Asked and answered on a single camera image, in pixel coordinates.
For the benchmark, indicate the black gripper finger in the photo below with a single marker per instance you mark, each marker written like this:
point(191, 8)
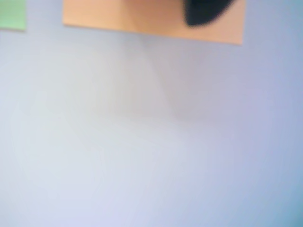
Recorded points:
point(203, 10)

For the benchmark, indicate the orange paper square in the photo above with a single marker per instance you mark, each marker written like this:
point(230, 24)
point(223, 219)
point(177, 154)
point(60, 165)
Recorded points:
point(99, 14)

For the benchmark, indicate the green paper square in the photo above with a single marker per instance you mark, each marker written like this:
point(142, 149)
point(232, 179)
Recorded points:
point(11, 14)

